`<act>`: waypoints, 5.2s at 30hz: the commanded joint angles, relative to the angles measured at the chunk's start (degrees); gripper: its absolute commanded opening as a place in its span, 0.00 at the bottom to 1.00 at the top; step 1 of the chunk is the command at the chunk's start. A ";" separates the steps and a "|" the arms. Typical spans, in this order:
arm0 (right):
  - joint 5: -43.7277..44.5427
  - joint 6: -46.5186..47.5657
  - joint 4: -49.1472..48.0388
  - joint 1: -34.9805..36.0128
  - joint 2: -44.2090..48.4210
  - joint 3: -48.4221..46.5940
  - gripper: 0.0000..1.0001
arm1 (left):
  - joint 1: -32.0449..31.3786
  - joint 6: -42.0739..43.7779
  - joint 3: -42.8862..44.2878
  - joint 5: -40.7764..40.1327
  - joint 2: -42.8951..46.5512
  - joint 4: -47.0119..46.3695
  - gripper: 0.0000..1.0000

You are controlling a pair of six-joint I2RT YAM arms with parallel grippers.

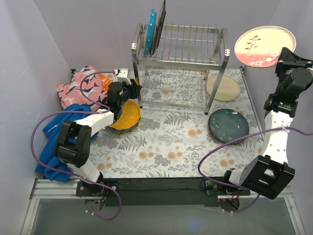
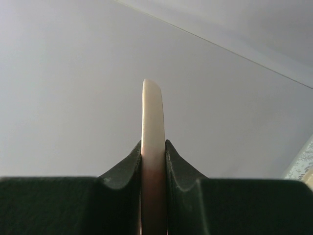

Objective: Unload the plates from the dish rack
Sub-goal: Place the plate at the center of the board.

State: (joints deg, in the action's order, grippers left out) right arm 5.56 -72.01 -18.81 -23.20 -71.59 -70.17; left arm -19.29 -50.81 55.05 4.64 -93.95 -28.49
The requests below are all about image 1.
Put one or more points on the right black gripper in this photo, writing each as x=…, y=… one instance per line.
x=292, y=62

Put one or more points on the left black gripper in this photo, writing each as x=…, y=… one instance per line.
x=133, y=86

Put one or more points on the orange dotted plate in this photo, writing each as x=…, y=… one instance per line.
x=131, y=113

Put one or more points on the cream white plate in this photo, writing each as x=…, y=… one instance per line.
x=260, y=47

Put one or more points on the blue dotted plate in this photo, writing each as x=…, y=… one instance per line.
x=150, y=33
x=125, y=130

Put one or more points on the steel dish rack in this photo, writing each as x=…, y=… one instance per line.
x=185, y=70

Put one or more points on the beige plate with sprig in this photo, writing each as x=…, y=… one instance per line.
x=228, y=89

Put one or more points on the black square plate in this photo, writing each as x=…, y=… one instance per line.
x=159, y=27

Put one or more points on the dark green brown plate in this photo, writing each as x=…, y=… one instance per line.
x=226, y=125

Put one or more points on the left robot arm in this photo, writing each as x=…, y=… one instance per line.
x=73, y=143

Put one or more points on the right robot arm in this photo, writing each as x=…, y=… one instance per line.
x=269, y=173

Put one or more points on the pink whale pattern cloth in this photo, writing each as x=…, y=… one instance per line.
x=83, y=89

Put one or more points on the floral table mat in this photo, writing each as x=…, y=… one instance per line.
x=169, y=142

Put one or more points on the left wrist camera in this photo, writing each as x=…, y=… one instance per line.
x=123, y=76

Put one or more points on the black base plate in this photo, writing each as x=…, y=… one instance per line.
x=168, y=191

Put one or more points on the aluminium frame rail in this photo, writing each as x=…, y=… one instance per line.
x=45, y=189

